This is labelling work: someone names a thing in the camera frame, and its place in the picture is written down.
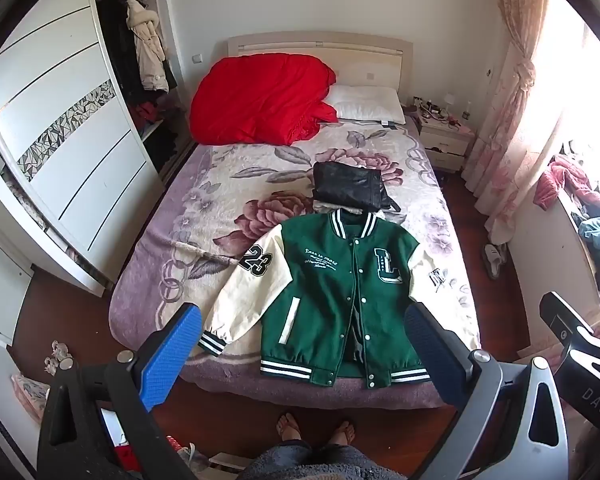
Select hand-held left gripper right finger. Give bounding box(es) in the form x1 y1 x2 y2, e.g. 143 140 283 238
402 302 571 480

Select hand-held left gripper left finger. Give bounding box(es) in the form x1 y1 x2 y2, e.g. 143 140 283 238
37 302 203 480

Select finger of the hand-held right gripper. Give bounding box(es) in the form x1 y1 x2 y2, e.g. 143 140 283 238
539 291 594 356

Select green and cream varsity jacket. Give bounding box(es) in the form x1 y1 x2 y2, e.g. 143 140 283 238
197 208 443 390

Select red folded clothes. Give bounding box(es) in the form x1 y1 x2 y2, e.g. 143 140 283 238
131 101 165 136

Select black hanging clothes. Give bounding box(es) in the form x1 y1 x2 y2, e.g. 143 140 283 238
97 0 143 106

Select white slipper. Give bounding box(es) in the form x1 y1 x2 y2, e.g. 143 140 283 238
482 242 510 281

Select small white figurine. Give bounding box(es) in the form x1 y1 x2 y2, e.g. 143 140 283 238
44 340 74 375

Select person's right foot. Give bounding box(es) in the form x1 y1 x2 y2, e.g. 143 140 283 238
330 420 356 447

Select person's foot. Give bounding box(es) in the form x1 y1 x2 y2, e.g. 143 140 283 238
275 412 301 442
330 420 356 447

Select pink cloth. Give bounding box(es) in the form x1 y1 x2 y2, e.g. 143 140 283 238
534 154 598 212

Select person's left foot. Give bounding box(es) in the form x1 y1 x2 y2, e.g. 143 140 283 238
275 412 301 442

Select person's grey pants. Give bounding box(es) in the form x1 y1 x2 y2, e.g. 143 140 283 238
237 439 396 480

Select beige folded cloth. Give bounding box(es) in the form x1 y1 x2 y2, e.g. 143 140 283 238
314 199 363 217

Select black leather jacket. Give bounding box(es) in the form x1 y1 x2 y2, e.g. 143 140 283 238
311 161 402 213

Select white nightstand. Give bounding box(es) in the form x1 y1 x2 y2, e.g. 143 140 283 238
414 105 476 173

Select pink floral curtain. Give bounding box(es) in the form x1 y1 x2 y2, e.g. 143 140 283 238
462 0 553 246

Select white sliding-door wardrobe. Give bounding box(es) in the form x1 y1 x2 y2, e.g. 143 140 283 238
0 0 196 298

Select clutter of small bottles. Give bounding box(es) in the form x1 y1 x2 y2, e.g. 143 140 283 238
412 92 473 128

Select white pillow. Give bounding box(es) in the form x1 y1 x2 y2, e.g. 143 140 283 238
325 85 407 126

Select red duvet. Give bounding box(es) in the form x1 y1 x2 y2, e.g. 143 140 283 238
189 53 339 147

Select beige hanging coat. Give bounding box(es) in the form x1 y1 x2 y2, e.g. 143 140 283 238
126 0 170 93

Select beige wooden bed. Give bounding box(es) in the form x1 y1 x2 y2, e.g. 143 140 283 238
107 31 483 411

